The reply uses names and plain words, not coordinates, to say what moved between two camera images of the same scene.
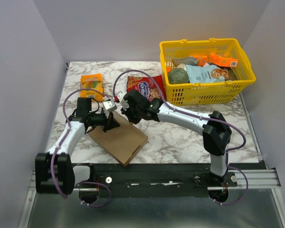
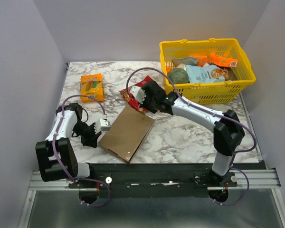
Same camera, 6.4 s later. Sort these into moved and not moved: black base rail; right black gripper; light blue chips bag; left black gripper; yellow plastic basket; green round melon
Moved: left black gripper; right black gripper
Not moved: black base rail; yellow plastic basket; green round melon; light blue chips bag
